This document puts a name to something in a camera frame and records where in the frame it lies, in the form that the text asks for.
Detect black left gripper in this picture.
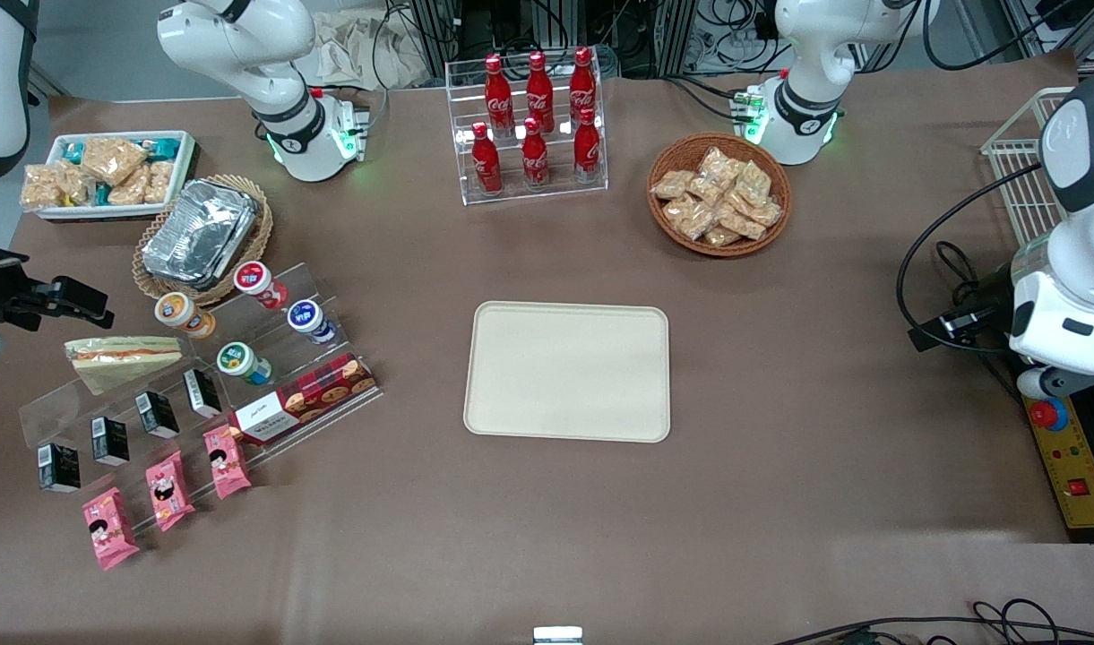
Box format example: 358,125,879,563
909,267,1018,353

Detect triangle sandwich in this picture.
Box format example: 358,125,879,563
64,336,185,397

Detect beige rectangular tray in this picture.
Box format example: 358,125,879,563
463,301,671,443

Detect orange lid yogurt cup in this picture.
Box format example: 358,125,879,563
154,292,217,340

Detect small black drink carton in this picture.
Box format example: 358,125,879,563
135,391,180,440
91,417,131,467
183,368,223,419
38,443,82,494

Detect stacked aluminium foil containers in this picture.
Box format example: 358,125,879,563
142,178,261,290

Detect large wrapped rice cracker pack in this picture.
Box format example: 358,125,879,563
81,137,149,186

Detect green lid yogurt cup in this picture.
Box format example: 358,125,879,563
217,341,274,387

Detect red lid yogurt cup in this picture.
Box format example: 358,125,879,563
234,261,289,310

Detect white rectangular plastic bin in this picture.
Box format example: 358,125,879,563
22,131,197,222

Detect yellow emergency stop box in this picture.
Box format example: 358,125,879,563
1021,394,1094,543

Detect oval brown wicker basket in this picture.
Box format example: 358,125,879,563
132,174,274,308

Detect pink snack packet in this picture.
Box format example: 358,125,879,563
82,487,141,572
203,425,253,501
145,451,196,533

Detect blue lid yogurt cup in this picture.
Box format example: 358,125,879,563
287,299,338,346

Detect red tartan cookie box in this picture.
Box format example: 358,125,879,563
228,351,379,446

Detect round brown wicker basket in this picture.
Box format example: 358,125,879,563
647,133,793,259

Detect beige crumpled cloth bag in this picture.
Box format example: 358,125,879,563
312,11,431,90

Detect red cola bottle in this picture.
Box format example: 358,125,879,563
573,107,601,183
471,122,503,194
521,117,550,189
485,55,514,137
569,47,597,122
526,51,555,133

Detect aluminium equipment rack frames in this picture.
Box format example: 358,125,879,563
408,0,780,80

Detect clear acrylic bottle rack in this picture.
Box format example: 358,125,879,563
445,47,609,207

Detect black coiled cable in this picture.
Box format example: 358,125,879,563
935,240,984,307

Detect black looping gripper cable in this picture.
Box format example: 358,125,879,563
896,161,1045,356

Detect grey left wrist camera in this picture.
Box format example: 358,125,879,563
1015,365,1078,401

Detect white wire basket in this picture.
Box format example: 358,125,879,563
980,87,1076,247

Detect black floor cable bundle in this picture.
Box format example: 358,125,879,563
771,598,1094,645

